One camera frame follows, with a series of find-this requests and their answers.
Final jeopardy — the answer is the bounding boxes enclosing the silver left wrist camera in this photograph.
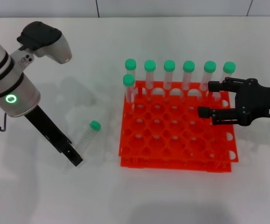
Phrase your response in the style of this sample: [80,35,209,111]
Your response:
[17,21,73,65]

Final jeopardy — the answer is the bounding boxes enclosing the clear test tube green cap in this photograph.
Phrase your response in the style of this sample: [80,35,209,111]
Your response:
[144,59,156,101]
[182,60,195,102]
[125,58,138,84]
[122,74,136,110]
[215,61,236,102]
[199,60,217,101]
[163,59,176,102]
[75,120,102,151]

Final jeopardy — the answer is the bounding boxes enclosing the silver camera mount bracket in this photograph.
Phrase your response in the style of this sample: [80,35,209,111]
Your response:
[10,48,35,73]

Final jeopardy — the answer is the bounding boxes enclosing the orange test tube rack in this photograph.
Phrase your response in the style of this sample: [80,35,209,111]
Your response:
[118,80,240,173]

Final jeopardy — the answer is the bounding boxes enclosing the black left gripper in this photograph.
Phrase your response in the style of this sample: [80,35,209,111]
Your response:
[24,105,83,168]

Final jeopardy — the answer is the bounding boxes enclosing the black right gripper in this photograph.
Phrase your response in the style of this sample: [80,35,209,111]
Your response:
[197,77,270,127]

